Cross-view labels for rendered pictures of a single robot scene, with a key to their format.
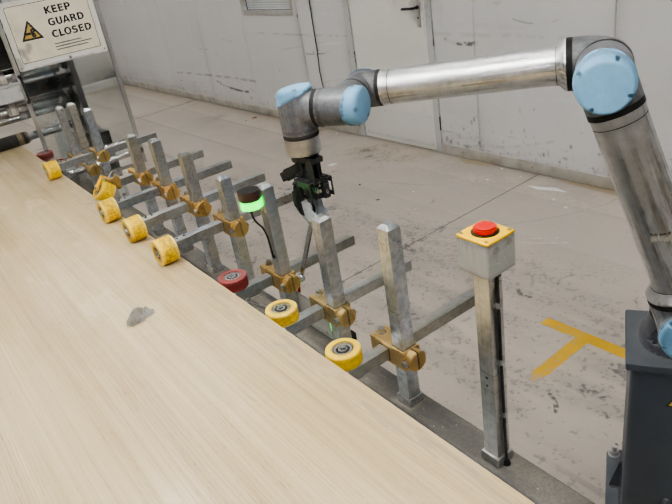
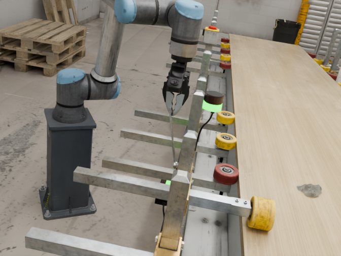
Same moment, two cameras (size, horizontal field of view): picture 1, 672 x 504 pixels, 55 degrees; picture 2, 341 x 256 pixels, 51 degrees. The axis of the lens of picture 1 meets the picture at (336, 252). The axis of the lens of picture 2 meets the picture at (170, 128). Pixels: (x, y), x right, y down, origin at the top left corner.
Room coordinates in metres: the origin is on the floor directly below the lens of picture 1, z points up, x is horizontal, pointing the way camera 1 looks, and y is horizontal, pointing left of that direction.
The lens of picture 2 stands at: (2.50, 0.74, 1.48)
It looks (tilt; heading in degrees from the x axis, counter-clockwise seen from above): 24 degrees down; 217
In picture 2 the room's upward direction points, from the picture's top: 9 degrees clockwise
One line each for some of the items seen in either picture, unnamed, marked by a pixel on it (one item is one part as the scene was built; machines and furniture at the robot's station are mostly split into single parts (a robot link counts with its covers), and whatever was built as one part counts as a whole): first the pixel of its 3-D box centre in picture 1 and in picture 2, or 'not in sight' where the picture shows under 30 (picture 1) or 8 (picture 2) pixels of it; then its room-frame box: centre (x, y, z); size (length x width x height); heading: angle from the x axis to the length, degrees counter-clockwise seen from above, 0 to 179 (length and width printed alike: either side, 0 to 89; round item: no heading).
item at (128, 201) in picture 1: (171, 184); not in sight; (2.28, 0.56, 0.95); 0.50 x 0.04 x 0.04; 123
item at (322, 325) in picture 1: (303, 307); not in sight; (1.59, 0.12, 0.75); 0.26 x 0.01 x 0.10; 33
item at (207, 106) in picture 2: (251, 203); (212, 104); (1.57, 0.20, 1.10); 0.06 x 0.06 x 0.02
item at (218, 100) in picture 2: (249, 194); (213, 97); (1.57, 0.20, 1.13); 0.06 x 0.06 x 0.02
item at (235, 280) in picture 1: (236, 292); (223, 183); (1.56, 0.29, 0.85); 0.08 x 0.08 x 0.11
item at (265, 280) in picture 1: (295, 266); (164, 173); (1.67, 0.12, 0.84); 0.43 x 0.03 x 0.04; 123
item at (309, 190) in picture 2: (136, 313); (312, 188); (1.44, 0.53, 0.91); 0.09 x 0.07 x 0.02; 150
